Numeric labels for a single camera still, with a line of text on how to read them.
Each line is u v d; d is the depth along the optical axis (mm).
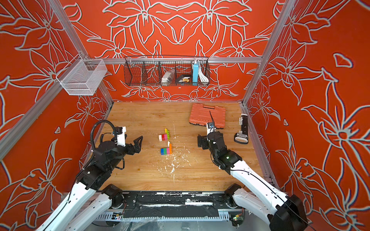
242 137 975
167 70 969
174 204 729
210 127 664
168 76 924
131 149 634
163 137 949
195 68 835
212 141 577
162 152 896
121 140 612
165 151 895
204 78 905
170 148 899
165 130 998
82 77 913
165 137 954
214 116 1062
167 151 896
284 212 380
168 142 924
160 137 949
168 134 968
